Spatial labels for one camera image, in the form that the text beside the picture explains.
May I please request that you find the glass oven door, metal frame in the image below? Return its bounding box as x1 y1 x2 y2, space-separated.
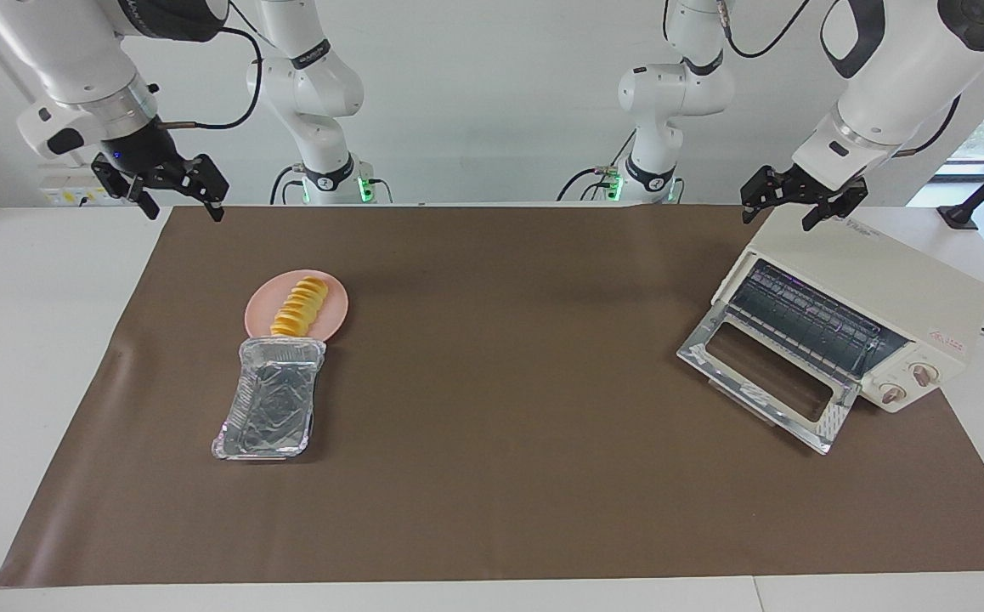
676 302 858 456

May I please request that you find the pink round plate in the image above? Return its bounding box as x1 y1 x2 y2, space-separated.
244 269 350 341

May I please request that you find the brown table mat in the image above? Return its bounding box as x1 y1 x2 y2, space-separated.
0 204 984 589

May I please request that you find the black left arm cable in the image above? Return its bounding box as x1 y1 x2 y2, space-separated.
717 0 812 59

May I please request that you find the yellow ridged bread loaf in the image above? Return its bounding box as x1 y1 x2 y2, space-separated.
270 276 330 337

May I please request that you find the white toaster oven body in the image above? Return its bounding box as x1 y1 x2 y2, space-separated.
711 207 984 415

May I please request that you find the white power strip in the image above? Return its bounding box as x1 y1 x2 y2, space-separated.
38 166 119 208

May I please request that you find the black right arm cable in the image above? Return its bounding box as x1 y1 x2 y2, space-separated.
156 25 265 131

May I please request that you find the aluminium foil tray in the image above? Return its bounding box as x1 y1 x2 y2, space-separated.
211 335 328 461

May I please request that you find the metal oven wire rack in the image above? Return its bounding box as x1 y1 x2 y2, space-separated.
730 259 909 379

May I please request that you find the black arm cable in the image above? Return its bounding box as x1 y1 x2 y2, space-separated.
156 25 265 131
717 0 812 59

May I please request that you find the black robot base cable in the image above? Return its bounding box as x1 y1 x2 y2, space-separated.
556 164 625 203
269 164 306 206

